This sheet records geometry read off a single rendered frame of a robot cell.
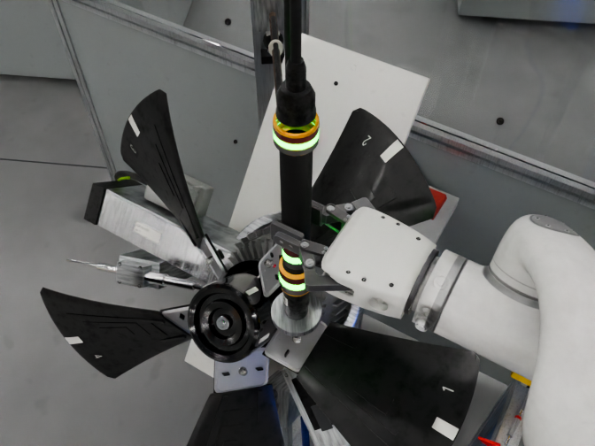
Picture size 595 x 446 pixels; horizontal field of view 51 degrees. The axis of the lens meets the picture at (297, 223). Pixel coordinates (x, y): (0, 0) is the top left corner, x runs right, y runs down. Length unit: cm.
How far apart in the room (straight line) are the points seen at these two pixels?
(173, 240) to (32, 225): 167
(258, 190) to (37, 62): 225
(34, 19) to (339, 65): 219
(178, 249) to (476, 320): 64
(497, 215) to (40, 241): 181
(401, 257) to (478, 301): 9
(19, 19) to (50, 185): 77
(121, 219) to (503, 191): 88
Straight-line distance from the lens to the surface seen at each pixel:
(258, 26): 122
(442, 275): 63
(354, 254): 65
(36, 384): 237
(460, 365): 92
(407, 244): 66
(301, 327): 85
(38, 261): 264
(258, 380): 102
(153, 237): 115
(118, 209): 119
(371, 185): 84
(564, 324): 53
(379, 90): 108
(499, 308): 62
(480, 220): 165
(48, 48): 321
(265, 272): 94
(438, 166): 157
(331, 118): 110
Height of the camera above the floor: 202
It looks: 52 degrees down
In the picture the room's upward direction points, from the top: straight up
